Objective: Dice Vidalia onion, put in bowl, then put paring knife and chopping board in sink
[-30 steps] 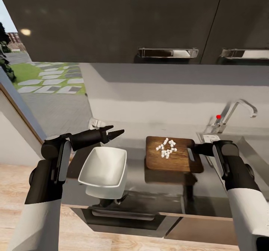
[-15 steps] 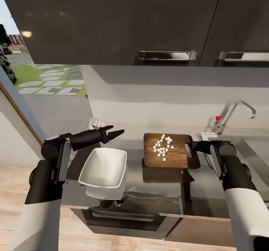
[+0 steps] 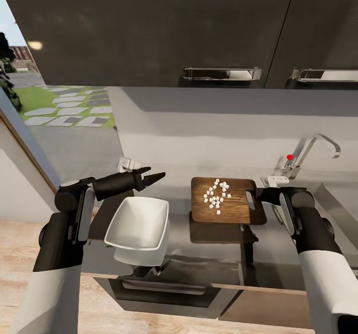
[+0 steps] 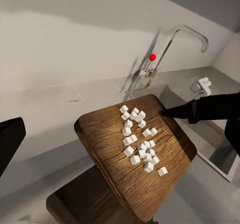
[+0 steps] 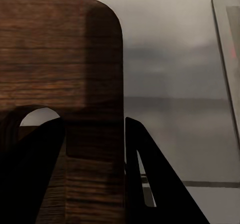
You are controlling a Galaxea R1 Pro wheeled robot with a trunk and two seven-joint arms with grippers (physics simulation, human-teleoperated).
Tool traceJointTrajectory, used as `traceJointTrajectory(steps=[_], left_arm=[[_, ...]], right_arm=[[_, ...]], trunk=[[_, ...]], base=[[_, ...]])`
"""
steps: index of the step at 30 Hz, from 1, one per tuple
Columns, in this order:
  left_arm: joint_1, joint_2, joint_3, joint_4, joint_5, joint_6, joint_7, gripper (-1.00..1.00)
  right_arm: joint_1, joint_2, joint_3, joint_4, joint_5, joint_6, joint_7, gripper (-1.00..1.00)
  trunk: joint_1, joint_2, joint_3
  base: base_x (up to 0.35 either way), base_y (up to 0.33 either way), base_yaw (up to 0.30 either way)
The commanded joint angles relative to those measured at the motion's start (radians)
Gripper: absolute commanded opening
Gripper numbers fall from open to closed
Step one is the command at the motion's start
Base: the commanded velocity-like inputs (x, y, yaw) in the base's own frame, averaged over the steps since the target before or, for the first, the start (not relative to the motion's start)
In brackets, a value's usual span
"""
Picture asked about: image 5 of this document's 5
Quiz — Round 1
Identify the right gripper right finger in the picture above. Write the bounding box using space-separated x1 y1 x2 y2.
125 117 210 224

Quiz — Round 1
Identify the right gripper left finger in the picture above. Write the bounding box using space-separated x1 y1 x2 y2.
0 117 66 224

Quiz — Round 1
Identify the cutting board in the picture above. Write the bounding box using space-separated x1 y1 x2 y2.
0 0 126 224

